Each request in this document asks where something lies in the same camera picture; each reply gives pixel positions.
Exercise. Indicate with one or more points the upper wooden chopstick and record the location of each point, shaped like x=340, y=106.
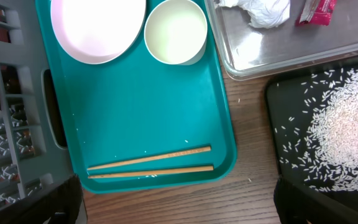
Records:
x=152, y=158

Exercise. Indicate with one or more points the red snack wrapper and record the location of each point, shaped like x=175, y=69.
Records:
x=317, y=12

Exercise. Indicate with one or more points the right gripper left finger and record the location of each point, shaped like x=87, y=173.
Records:
x=57, y=203

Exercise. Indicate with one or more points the black rectangular tray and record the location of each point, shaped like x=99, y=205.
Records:
x=289, y=112

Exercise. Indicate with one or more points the white rice pile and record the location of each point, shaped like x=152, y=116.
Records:
x=332, y=135

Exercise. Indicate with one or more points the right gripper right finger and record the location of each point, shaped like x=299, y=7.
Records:
x=297, y=203

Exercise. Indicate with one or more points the wooden chopstick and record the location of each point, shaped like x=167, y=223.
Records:
x=154, y=172
x=152, y=158

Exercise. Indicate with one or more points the clear plastic waste bin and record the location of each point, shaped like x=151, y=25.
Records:
x=247, y=52

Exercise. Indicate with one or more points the white tissue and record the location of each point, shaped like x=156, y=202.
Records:
x=263, y=13

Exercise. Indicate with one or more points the grey plastic dish rack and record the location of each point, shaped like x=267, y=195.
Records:
x=33, y=151

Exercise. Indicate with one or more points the lower wooden chopstick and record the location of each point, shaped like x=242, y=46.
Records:
x=154, y=172

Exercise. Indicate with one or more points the white paper cup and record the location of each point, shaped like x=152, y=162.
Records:
x=175, y=32

